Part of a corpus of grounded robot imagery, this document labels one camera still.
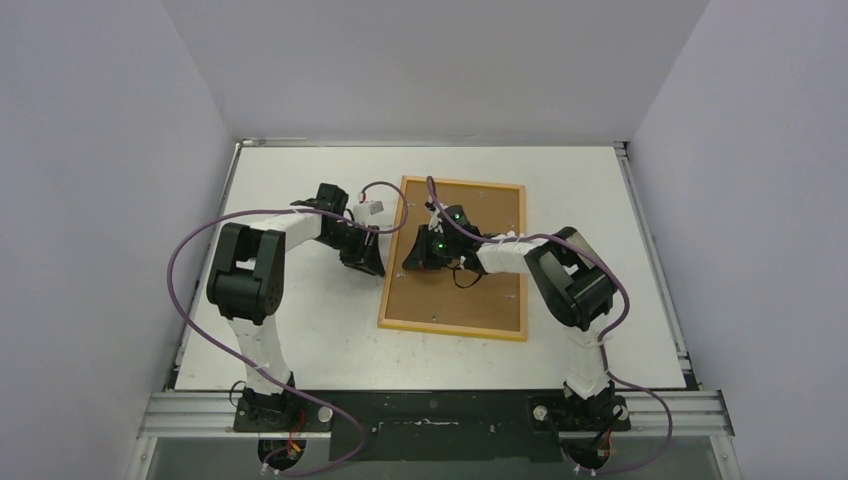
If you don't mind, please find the yellow wooden picture frame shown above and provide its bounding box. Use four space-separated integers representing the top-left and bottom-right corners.
377 174 529 343

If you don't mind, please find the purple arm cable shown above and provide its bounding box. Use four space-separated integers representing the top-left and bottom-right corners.
424 175 675 477
166 181 410 480

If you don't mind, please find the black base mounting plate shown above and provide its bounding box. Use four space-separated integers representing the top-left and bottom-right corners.
232 389 631 470

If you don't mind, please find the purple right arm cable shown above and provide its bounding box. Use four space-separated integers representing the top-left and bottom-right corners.
424 175 675 477

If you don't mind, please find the aluminium front rail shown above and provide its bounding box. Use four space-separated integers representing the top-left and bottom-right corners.
139 390 735 438

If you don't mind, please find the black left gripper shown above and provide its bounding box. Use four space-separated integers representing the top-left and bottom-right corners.
316 223 384 277

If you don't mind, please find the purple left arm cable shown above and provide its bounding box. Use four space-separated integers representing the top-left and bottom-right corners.
166 181 410 480

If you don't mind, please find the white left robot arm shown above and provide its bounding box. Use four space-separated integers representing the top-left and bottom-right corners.
206 183 385 431

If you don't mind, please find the brown cardboard backing board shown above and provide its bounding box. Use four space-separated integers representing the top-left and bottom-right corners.
385 182 522 331

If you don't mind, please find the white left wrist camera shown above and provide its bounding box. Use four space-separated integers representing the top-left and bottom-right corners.
350 200 384 230

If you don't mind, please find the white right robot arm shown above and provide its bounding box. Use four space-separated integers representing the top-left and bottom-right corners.
402 201 618 429

